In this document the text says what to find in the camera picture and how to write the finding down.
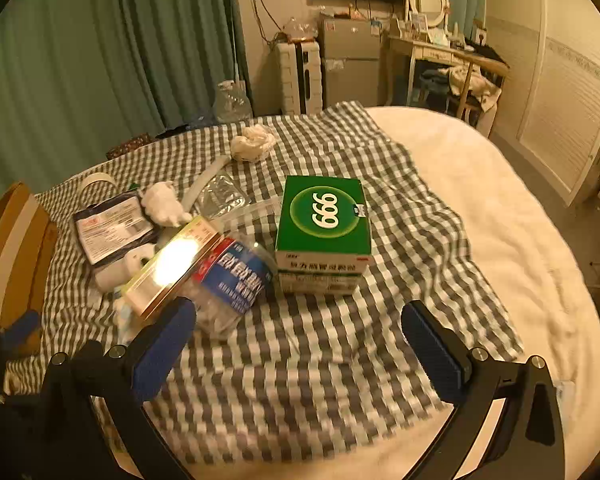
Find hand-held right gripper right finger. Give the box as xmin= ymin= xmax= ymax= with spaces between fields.
xmin=401 ymin=301 xmax=566 ymax=480

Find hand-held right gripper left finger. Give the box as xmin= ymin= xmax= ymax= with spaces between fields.
xmin=31 ymin=296 xmax=198 ymax=480

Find white blue tissue packet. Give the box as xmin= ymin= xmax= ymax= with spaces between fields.
xmin=112 ymin=295 xmax=147 ymax=342

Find brown cardboard box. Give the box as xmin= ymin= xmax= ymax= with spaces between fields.
xmin=0 ymin=182 xmax=59 ymax=356

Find gold box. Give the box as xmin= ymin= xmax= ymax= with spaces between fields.
xmin=122 ymin=215 xmax=226 ymax=319

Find clear jar with blue label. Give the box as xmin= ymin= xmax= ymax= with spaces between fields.
xmin=177 ymin=232 xmax=281 ymax=342

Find dark blue packet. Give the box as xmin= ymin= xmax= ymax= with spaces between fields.
xmin=74 ymin=191 xmax=161 ymax=265

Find white plush hand fan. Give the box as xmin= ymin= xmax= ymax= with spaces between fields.
xmin=140 ymin=182 xmax=194 ymax=229

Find white tape roll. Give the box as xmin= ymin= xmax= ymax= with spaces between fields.
xmin=80 ymin=172 xmax=117 ymax=196

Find clear plastic bag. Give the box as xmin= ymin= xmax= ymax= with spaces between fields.
xmin=197 ymin=172 xmax=254 ymax=221

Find green medicine box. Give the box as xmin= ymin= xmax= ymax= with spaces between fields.
xmin=275 ymin=176 xmax=373 ymax=296

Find grey white checked cloth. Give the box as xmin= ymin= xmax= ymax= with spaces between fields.
xmin=2 ymin=101 xmax=526 ymax=468

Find brown patterned bag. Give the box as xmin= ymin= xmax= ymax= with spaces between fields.
xmin=105 ymin=132 xmax=154 ymax=161

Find wooden chair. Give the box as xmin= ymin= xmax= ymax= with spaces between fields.
xmin=445 ymin=57 xmax=507 ymax=127

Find clear water jug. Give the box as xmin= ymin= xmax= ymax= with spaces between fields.
xmin=215 ymin=80 xmax=253 ymax=124

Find pale clothes on chair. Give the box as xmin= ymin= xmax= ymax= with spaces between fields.
xmin=447 ymin=65 xmax=502 ymax=112

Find wide green curtain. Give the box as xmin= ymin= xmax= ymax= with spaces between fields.
xmin=0 ymin=0 xmax=253 ymax=211

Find white louvred wardrobe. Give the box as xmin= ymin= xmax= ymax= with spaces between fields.
xmin=485 ymin=0 xmax=600 ymax=206

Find cream dressing table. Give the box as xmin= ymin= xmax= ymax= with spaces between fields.
xmin=382 ymin=30 xmax=510 ymax=127

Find white suitcase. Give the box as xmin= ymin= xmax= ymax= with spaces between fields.
xmin=275 ymin=40 xmax=326 ymax=115

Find grey small fridge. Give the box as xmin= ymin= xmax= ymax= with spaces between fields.
xmin=320 ymin=12 xmax=382 ymax=111

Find black garment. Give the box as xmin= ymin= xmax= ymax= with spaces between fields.
xmin=472 ymin=45 xmax=509 ymax=66

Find clear plastic bags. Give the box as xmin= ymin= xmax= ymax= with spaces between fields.
xmin=280 ymin=17 xmax=321 ymax=43

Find hanging wall cable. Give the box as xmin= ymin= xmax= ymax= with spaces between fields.
xmin=251 ymin=0 xmax=282 ymax=43

